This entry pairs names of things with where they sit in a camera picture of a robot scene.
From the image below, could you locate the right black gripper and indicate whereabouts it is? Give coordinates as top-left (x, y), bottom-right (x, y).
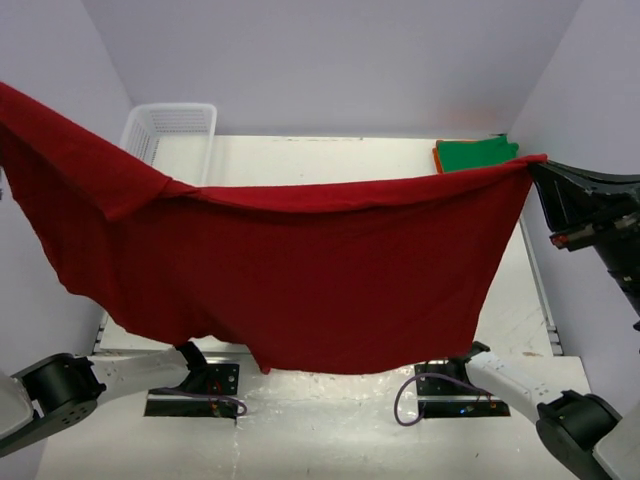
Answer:
top-left (525, 150), bottom-right (640, 308)

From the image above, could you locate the red t shirt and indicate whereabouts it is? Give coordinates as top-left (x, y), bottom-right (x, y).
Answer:
top-left (1, 86), bottom-right (546, 374)

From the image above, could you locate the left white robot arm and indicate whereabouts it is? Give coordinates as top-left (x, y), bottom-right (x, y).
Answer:
top-left (1, 342), bottom-right (208, 457)

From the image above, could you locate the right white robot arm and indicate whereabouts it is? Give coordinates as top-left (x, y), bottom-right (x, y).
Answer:
top-left (446, 162), bottom-right (639, 479)

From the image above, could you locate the green folded t shirt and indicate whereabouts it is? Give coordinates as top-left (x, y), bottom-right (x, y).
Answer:
top-left (436, 135), bottom-right (519, 173)

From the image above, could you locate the orange folded t shirt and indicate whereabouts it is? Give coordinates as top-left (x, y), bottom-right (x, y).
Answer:
top-left (432, 144), bottom-right (444, 174)

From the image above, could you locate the white plastic basket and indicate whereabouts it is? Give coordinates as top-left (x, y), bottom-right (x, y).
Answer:
top-left (119, 103), bottom-right (217, 186)

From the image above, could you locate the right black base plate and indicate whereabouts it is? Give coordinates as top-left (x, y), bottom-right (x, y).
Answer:
top-left (414, 360), bottom-right (511, 419)

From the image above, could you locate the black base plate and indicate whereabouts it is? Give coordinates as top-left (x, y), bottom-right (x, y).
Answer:
top-left (144, 361), bottom-right (248, 421)
top-left (414, 360), bottom-right (511, 419)

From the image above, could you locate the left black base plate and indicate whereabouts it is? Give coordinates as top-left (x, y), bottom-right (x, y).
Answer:
top-left (144, 361), bottom-right (248, 421)

